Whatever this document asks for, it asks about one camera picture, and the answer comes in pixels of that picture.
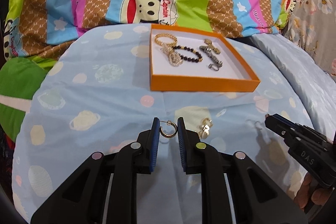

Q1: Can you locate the gold wristwatch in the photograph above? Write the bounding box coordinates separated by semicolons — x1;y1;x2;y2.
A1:
203;39;221;55

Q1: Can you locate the orange jewelry box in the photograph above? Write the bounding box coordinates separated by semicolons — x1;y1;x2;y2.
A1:
150;24;261;93

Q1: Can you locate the gold woven bangle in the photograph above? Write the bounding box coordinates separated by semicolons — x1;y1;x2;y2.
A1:
154;33;177;48

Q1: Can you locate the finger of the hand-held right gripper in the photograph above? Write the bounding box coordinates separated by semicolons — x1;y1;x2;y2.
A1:
265;115;302;147
272;114;327;142

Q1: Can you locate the small ring earring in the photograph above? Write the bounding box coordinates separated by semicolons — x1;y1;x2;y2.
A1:
245;119;263;130

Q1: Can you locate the person's right hand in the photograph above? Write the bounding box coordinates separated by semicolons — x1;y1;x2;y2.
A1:
293;173;336;212

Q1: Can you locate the gold hoop earring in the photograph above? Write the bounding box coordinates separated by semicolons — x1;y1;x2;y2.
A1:
159;120;179;139

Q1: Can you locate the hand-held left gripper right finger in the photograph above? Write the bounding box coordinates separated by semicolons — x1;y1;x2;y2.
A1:
177;116;307;224

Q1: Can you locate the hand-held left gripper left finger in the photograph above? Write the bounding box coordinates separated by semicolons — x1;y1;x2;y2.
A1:
30;117;161;224

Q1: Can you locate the green cushion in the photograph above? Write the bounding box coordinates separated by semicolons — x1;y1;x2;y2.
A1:
0;57;57;143

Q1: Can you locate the silver wristwatch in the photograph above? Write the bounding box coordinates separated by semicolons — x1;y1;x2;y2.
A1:
199;46;223;71

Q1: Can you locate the grey floral cloth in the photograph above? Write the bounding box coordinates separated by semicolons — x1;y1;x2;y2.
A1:
283;0;336;75

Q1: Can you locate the black bead bracelet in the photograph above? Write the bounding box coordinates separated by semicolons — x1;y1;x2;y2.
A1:
172;46;204;63

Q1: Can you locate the white pearl bracelet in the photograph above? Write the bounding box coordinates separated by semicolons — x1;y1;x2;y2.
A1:
161;44;184;66

